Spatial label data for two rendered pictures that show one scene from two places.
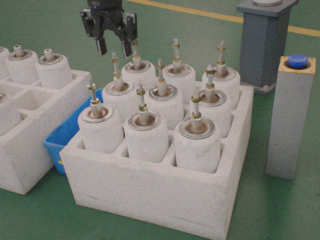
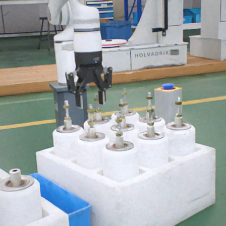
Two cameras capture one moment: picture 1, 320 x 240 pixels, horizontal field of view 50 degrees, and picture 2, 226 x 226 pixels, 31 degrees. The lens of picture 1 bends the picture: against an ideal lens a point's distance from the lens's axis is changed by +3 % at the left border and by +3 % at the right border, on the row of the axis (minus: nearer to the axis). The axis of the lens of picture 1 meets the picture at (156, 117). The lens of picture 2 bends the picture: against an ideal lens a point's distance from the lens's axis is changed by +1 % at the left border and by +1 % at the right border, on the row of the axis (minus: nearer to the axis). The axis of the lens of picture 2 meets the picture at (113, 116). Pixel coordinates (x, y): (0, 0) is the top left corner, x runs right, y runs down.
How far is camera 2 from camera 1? 1.08 m
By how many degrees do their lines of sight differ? 61
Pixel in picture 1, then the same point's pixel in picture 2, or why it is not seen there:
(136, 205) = (169, 211)
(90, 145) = (130, 173)
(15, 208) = not seen: outside the picture
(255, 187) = not seen: hidden behind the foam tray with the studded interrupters
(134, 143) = (161, 150)
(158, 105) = (134, 131)
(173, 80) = (108, 124)
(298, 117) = not seen: hidden behind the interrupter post
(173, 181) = (192, 164)
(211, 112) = (163, 123)
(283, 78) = (171, 96)
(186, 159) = (188, 146)
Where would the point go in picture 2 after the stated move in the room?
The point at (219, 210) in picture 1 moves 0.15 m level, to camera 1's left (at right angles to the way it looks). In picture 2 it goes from (213, 172) to (202, 193)
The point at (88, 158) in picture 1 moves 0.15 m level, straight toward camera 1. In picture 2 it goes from (141, 180) to (202, 181)
